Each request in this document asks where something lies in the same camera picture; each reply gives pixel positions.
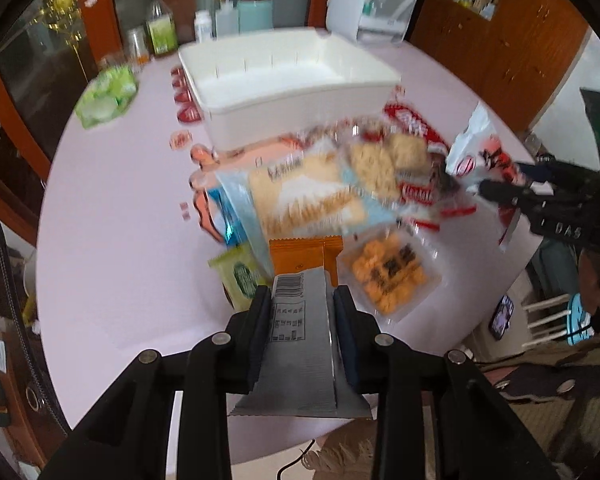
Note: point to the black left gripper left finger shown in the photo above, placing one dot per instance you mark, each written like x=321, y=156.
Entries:
x=125, y=434

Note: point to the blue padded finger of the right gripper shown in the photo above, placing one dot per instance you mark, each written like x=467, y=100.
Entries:
x=503, y=193

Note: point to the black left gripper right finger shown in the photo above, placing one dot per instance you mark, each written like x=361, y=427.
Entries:
x=476, y=434

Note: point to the white red snack bag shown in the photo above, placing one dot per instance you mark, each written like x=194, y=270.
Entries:
x=478, y=154

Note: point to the square biscuit snack bag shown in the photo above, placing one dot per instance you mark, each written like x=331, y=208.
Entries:
x=395, y=167

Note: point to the silver foil snack packet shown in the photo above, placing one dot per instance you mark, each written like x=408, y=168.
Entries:
x=302, y=374

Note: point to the orange puff snack bag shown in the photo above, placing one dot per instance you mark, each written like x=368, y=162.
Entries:
x=390, y=271

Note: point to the large cracker snack bag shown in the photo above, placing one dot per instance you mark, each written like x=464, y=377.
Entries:
x=309, y=194

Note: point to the green snack packet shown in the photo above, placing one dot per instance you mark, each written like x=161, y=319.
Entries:
x=240, y=274

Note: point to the orange snack packet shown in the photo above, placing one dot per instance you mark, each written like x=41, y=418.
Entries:
x=295, y=255

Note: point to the white plastic storage bin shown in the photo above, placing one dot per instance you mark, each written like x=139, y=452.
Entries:
x=258, y=86

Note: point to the white water dispenser appliance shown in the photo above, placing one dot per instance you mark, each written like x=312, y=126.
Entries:
x=370, y=21

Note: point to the light blue ceramic canister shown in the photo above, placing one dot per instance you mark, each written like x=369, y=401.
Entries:
x=255, y=15

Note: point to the white squeeze wash bottle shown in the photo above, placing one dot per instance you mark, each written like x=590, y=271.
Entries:
x=226, y=20

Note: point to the white pill bottle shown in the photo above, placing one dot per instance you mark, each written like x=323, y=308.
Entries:
x=203, y=26

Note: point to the green tissue pack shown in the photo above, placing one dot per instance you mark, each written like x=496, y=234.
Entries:
x=107, y=96

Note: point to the glass bottle green label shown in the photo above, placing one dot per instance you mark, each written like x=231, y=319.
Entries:
x=161, y=28

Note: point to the clear drinking glass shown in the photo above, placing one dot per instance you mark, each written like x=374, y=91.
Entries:
x=138, y=50

